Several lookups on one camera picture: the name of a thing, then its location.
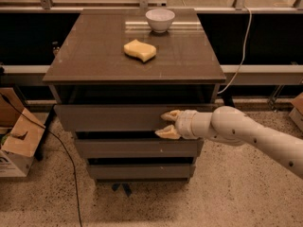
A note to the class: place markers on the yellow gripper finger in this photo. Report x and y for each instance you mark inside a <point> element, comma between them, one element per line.
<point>169,132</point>
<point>171,116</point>

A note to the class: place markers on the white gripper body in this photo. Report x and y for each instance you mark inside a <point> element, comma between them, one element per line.
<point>186,124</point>

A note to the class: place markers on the grey top drawer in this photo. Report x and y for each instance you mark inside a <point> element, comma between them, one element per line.
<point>118,117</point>

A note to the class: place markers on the grey drawer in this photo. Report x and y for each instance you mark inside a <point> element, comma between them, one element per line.
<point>138,148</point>
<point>118,117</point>
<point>141,172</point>

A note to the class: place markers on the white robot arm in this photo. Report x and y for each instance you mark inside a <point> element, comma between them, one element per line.
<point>228,125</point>

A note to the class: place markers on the grey middle drawer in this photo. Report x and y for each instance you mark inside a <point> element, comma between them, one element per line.
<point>138,148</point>

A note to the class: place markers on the grey bottom drawer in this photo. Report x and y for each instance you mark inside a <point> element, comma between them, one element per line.
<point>141,172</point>

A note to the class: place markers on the grey drawer cabinet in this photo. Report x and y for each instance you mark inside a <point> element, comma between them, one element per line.
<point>91,68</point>

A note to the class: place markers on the yellow sponge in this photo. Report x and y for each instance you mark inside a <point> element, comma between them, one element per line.
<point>138,50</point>

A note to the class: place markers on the white ceramic bowl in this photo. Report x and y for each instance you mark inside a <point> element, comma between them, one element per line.
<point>160,20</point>

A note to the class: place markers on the cardboard box right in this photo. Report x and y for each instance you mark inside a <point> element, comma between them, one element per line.
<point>296,113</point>

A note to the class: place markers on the cardboard box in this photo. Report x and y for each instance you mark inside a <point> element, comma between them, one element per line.
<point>296,113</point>
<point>21,133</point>

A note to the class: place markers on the cardboard box left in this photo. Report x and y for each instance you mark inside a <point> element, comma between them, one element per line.
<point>21,133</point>

